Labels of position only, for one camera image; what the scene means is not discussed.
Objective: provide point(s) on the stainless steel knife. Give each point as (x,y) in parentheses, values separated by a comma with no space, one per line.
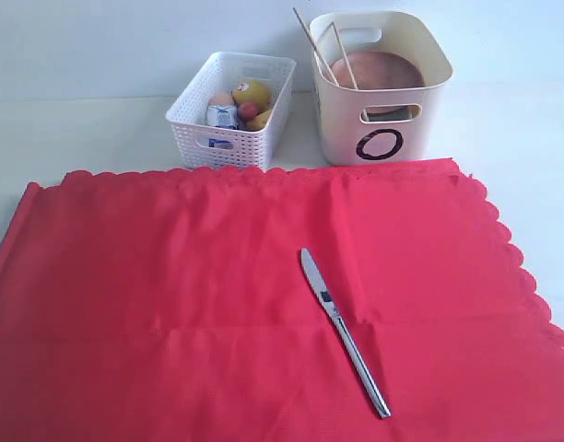
(321,292)

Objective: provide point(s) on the yellow cheese wedge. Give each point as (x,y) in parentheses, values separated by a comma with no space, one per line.
(258,122)

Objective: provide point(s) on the red strawberry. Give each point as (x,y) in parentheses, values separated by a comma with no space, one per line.
(248,111)

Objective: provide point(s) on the blue white milk carton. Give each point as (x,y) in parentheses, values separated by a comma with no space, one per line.
(223,117)

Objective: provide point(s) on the yellow lemon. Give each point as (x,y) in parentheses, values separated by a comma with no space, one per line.
(252,91)

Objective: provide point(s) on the brown egg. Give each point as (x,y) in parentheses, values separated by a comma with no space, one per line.
(222,99)

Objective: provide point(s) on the red scalloped table cloth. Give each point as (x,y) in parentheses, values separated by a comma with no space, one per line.
(171,306)

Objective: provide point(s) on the brown wooden plate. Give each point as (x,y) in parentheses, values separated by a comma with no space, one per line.
(376,70)

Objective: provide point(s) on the wooden chopstick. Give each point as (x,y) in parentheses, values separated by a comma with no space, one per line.
(314,46)
(344,56)

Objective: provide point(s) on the white perforated plastic basket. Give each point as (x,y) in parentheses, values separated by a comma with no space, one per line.
(205,145)

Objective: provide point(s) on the cream plastic bin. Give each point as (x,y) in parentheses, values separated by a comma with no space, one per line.
(377,126)

